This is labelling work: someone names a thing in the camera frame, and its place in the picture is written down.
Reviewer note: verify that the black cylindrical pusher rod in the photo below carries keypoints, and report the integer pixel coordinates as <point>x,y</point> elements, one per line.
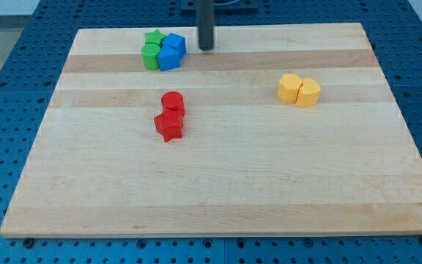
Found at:
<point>205,19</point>

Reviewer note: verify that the green cylinder block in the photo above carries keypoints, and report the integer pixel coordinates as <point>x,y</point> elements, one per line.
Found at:
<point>150,52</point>

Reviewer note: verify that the yellow hexagon block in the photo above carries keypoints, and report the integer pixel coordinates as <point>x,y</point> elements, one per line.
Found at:
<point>288,87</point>

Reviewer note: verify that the green star block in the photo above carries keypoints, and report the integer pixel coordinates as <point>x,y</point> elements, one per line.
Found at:
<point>155,37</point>

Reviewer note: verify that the blue triangular block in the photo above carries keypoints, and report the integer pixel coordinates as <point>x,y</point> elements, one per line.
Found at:
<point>169,58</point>

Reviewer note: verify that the blue cube block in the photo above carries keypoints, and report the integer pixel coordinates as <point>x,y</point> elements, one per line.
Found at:
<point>177,42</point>

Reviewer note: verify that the red cylinder block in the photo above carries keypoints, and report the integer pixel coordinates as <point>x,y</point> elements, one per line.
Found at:
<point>173,101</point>

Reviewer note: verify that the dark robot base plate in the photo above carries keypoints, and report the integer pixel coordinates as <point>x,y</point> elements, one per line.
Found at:
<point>189,6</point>

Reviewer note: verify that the red star block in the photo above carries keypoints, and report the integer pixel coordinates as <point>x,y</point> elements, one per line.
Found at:
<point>169,124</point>

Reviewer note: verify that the light wooden board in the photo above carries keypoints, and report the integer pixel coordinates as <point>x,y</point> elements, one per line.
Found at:
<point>248,164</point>

